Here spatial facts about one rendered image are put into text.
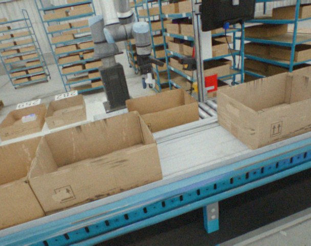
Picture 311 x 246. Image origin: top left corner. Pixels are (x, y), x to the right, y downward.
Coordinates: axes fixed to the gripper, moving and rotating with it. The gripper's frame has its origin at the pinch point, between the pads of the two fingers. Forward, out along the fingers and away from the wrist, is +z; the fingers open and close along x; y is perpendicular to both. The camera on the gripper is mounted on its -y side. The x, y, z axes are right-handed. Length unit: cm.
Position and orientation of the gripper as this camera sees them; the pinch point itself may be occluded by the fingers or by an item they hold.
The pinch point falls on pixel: (152, 83)
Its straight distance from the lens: 147.4
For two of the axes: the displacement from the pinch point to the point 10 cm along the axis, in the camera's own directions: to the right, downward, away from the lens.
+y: -9.5, 2.5, -1.8
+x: 2.8, 5.0, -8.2
